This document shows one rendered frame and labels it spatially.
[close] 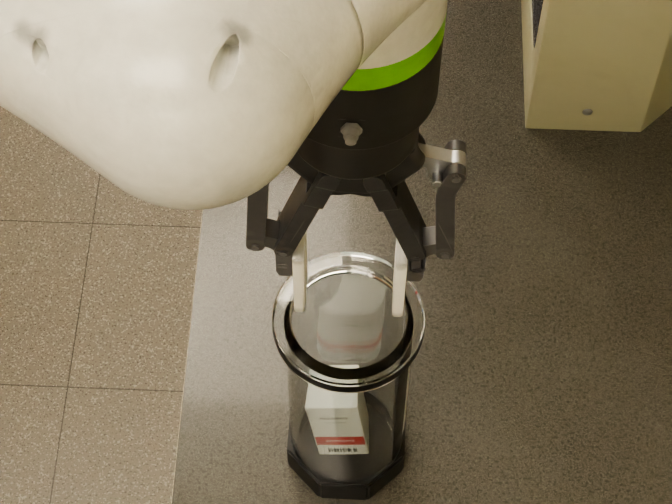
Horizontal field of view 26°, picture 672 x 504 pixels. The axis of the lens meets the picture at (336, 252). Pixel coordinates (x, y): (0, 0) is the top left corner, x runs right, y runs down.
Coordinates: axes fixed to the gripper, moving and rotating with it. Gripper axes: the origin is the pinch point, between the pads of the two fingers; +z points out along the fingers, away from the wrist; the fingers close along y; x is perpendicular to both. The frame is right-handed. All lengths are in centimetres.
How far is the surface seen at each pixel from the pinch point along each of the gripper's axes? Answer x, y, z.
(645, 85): -33.6, -25.6, 21.0
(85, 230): -78, 46, 123
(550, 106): -33.5, -17.5, 24.6
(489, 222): -22.7, -12.1, 28.3
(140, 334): -59, 35, 123
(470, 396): -5.0, -10.4, 28.2
